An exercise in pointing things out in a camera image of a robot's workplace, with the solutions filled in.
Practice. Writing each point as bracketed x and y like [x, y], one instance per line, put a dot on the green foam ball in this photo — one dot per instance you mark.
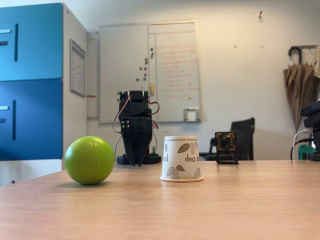
[87, 162]

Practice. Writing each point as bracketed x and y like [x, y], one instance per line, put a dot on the black leader arm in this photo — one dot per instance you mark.
[312, 110]

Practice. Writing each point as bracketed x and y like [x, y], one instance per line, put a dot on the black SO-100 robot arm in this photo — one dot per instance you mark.
[136, 100]

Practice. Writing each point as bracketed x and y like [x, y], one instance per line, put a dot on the white paper cup leaf print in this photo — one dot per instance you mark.
[181, 162]

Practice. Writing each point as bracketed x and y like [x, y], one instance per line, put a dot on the yellow whiteboard magnet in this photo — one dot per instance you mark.
[151, 88]

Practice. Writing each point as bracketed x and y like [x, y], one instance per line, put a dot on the grey locker cabinet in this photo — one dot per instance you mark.
[75, 120]

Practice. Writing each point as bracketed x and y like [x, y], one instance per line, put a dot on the framed notice sheet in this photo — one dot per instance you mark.
[77, 67]

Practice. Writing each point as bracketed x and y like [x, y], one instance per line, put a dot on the blue locker door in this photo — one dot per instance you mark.
[37, 120]
[37, 42]

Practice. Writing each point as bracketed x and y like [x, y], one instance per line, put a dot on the black office chair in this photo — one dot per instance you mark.
[243, 135]

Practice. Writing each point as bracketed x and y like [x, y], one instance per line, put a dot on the green table clamp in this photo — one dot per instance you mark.
[303, 151]

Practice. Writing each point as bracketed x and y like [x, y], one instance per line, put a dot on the beige folded umbrella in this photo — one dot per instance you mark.
[298, 90]

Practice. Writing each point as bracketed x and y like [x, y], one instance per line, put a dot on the wall whiteboard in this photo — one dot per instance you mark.
[175, 75]

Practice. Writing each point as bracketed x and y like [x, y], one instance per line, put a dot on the camera module on black stand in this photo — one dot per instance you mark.
[226, 145]

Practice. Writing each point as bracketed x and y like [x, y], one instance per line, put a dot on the small wall hook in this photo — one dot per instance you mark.
[260, 14]

